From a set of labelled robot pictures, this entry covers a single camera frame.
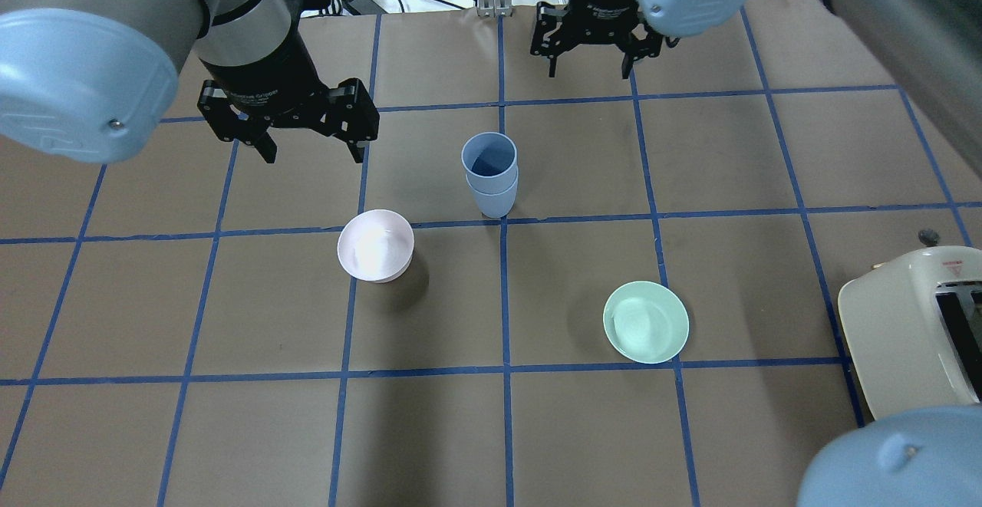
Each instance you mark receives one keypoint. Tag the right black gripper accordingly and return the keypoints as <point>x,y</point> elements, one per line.
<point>601,2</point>

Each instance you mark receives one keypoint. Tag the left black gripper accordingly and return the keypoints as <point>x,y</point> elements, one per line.
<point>265,76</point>

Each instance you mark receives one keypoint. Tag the blue cup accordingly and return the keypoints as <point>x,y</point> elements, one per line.
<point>495,195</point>
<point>490,162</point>

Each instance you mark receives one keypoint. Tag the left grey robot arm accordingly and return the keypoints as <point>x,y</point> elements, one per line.
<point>91,79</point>

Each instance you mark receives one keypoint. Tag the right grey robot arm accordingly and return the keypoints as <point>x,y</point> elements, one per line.
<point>929,51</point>

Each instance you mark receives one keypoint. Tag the black power adapter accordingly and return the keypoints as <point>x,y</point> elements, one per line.
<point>363,7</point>

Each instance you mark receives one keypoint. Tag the pink bowl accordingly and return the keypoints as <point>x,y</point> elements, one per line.
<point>376,246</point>

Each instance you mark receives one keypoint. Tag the green bowl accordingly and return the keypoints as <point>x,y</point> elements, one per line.
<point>646,322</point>

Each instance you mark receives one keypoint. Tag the cream toaster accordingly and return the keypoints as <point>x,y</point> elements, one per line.
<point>912,326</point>

